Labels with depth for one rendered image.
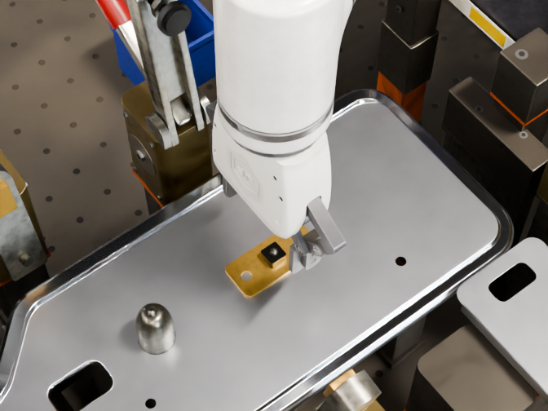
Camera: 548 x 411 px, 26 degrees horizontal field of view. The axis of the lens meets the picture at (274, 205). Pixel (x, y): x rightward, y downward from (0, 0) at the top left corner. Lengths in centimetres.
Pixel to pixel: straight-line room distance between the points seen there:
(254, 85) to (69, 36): 85
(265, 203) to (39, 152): 64
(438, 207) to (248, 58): 38
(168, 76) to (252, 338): 24
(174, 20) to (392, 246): 29
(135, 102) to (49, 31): 54
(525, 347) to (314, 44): 40
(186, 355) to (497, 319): 27
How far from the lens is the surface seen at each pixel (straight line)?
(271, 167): 86
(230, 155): 92
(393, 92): 135
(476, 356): 105
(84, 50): 160
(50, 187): 148
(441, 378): 104
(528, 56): 111
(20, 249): 107
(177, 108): 106
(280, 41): 74
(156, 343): 100
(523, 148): 115
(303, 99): 80
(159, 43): 100
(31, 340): 104
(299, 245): 94
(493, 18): 120
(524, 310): 106
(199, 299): 104
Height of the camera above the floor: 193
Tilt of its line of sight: 59 degrees down
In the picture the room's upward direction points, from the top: straight up
